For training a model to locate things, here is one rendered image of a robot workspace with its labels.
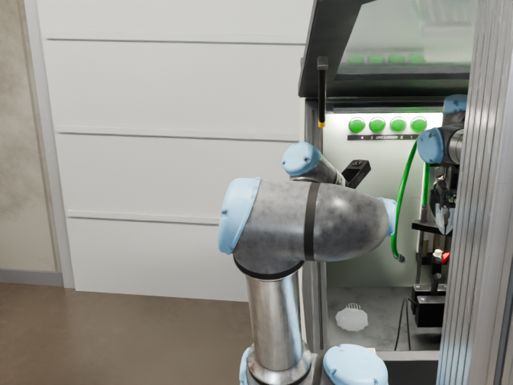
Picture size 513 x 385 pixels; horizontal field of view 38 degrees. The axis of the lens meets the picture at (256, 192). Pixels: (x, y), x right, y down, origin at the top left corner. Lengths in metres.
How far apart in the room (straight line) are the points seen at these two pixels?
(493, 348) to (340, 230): 0.28
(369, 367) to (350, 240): 0.38
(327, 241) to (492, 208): 0.31
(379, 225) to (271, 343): 0.30
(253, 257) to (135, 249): 2.78
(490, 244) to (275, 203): 0.35
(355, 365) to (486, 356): 0.50
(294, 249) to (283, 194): 0.08
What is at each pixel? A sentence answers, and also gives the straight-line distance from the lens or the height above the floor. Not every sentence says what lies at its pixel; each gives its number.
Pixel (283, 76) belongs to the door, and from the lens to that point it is 3.35.
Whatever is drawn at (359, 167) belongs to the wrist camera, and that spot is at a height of 1.46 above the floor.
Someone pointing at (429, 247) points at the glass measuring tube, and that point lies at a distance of 2.38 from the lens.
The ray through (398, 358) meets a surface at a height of 0.95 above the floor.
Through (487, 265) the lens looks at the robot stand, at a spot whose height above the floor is 1.69.
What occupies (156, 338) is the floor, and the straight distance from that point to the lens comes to 3.65.
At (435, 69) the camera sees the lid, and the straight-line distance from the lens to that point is 2.00.
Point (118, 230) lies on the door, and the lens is 3.83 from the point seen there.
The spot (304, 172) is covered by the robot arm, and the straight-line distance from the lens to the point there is 1.49.
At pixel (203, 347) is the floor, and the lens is 3.56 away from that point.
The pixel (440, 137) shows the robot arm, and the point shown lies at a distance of 1.62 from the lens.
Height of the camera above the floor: 2.10
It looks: 25 degrees down
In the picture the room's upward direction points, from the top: 1 degrees counter-clockwise
